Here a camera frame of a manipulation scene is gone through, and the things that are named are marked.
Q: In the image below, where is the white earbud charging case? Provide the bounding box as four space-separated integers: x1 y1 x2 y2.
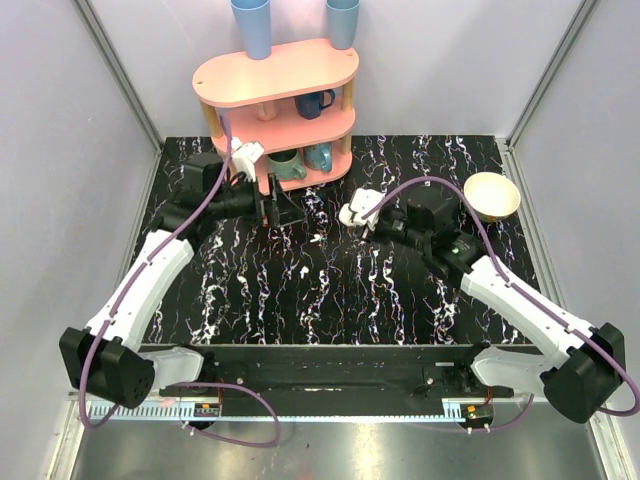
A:
338 188 384 230

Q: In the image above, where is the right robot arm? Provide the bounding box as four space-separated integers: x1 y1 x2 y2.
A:
340 177 629 424

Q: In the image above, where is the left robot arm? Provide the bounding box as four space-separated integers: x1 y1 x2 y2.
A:
59 152 304 409

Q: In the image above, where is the green ceramic mug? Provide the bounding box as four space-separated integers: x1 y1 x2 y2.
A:
267 149 307 181

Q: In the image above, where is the light blue butterfly mug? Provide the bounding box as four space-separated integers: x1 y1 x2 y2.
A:
304 142 333 173

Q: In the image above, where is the pink mug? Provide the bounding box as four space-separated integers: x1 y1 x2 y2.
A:
255 101 278 122

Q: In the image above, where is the cream bowl green outside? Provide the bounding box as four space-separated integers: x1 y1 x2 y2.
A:
463 172 521 223

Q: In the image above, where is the pink three-tier shelf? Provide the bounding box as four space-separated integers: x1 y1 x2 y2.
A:
192 38 359 193

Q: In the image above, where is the dark blue mug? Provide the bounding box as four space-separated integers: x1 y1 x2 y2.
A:
294 89 336 120

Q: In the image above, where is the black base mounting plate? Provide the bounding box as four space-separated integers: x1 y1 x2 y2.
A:
161 345 513 423

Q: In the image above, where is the left light blue cup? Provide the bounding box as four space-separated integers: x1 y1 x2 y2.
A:
231 0 272 60

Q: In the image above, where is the light blue cup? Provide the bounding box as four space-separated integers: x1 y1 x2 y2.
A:
326 0 360 50
231 0 272 60

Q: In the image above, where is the right light blue cup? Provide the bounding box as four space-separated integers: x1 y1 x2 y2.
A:
326 0 360 50

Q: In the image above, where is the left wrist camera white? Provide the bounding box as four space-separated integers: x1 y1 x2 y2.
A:
231 137 265 181

